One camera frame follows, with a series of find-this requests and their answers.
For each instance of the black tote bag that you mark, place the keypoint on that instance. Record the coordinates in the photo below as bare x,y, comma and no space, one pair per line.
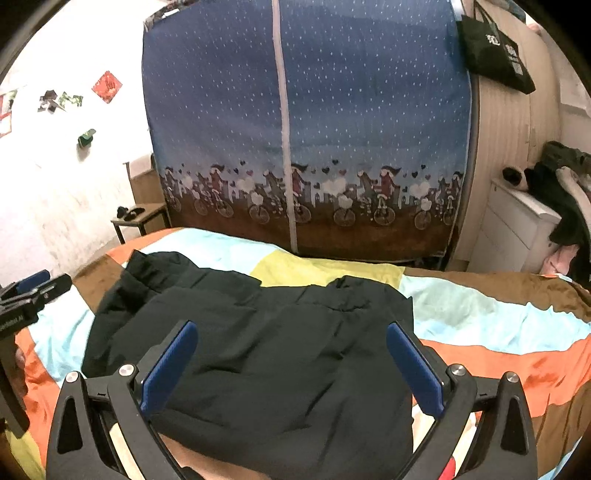
489,52

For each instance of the white drawer cabinet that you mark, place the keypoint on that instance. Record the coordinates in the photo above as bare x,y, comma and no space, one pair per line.
515,232

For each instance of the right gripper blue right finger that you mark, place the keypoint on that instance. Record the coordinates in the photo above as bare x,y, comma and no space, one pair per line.
503,446

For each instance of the tall wooden wardrobe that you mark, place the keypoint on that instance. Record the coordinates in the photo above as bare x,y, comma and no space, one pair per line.
510,127

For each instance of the dark green padded coat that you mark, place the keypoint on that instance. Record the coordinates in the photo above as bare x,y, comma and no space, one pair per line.
293,382

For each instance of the pile of clothes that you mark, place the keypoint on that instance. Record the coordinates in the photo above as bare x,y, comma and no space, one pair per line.
561,181

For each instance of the blue fabric wardrobe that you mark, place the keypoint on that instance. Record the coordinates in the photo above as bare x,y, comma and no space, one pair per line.
333,129

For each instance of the colourful patchwork bed cover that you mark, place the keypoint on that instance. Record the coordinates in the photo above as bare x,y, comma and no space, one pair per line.
537,326

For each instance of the left hand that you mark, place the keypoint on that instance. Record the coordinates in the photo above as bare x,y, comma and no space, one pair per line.
19,377

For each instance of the green wall hook ornament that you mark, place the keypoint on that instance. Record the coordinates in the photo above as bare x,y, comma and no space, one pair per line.
85,140

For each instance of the small wooden side table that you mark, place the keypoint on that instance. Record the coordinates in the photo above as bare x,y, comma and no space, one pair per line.
152,210

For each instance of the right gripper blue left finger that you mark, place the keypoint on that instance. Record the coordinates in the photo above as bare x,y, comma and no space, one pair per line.
102,426

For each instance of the black items on table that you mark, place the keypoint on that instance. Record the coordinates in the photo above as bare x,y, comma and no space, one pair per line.
125,214

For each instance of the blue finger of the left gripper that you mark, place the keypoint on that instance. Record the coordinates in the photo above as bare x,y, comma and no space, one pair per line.
46,290
25,285

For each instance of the red paper wall decoration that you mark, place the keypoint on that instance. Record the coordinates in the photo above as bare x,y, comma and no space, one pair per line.
106,87

